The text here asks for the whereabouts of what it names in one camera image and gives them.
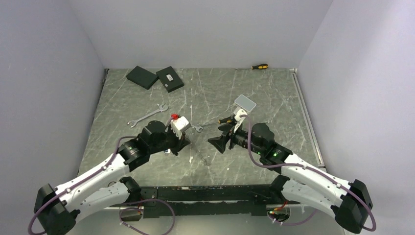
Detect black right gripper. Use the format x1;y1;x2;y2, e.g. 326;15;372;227
207;120;264;155

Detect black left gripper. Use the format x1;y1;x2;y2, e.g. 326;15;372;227
149;125;191;156

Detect metal arc keyring plate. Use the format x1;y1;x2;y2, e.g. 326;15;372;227
190;142;210;166

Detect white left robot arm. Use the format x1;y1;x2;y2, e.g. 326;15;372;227
28;117;191;235

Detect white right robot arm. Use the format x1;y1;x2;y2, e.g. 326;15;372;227
208;123;377;234

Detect yellow black screwdriver near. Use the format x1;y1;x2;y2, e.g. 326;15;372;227
201;117;233;127

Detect small silver wrench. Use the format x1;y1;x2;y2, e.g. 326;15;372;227
191;124;204;133

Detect large silver wrench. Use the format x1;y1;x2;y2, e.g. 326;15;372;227
127;103;169;128

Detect clear plastic box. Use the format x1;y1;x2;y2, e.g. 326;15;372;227
234;94;257;113

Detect black box with label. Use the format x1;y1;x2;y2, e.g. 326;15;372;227
156;66;184;93

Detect black flat box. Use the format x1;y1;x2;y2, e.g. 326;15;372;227
126;66;159;90

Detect orange black screwdriver far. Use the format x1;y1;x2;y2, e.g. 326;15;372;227
235;64;269;71

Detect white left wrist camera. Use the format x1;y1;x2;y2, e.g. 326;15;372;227
170;114;191;139

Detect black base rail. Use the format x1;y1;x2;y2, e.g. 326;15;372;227
127;185;288;218

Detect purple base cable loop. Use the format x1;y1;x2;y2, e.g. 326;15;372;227
118;196;178;235

